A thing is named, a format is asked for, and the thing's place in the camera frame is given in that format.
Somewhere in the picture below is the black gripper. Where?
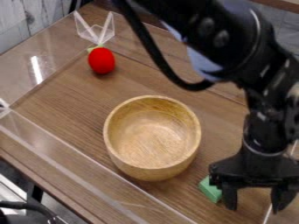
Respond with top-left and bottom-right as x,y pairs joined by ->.
210,143 -> 299,214

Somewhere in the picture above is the black cable lower left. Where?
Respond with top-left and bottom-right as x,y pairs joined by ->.
0,199 -> 60,224

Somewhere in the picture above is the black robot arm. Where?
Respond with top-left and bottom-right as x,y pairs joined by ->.
115,0 -> 299,212

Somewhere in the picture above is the clear acrylic corner bracket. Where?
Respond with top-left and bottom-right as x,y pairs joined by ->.
73,10 -> 115,46

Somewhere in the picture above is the black table leg frame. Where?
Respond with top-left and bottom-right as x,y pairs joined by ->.
24,182 -> 71,224

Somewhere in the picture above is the green rectangular block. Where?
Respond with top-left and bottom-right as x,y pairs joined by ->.
198,177 -> 222,203

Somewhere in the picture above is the red plush strawberry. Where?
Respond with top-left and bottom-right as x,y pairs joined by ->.
88,46 -> 116,74

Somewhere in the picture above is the brown wooden bowl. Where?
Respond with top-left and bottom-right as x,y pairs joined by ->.
103,95 -> 202,181

